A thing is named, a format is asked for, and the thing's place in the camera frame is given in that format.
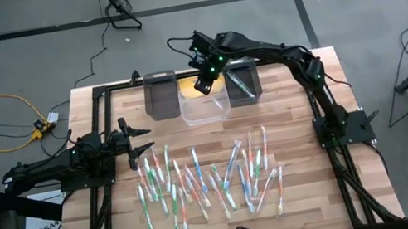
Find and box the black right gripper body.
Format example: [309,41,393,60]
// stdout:
[184,27,233,98]

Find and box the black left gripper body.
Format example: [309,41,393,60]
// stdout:
[103,116,139,174]

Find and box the green white toothbrush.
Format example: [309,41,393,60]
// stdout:
[135,182,154,229]
[165,183,185,229]
[158,144,177,193]
[142,156,159,204]
[150,167,171,219]
[227,67,255,102]
[245,149,270,198]
[211,161,238,214]

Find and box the smoky grey plastic bin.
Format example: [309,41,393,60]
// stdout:
[221,54,266,110]
[138,68,184,124]

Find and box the pile of bagged utensils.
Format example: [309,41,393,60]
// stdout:
[206,169,232,222]

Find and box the yellow sponge cloth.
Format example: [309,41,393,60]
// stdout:
[177,71,228,102]

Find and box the clear plastic bin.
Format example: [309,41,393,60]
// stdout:
[174,71,235,129]

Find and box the white power adapter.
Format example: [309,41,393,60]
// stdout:
[45,110,61,124]

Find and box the yellow black power plug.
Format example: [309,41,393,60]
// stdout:
[27,117,58,141]

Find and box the black desk beam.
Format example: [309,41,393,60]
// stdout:
[0,180,66,229]

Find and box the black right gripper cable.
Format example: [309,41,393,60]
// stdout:
[167,34,199,65]

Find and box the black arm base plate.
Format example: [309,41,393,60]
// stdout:
[312,107,377,151]
[56,155,119,194]

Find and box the short black cable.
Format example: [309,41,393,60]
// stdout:
[128,69,143,87]

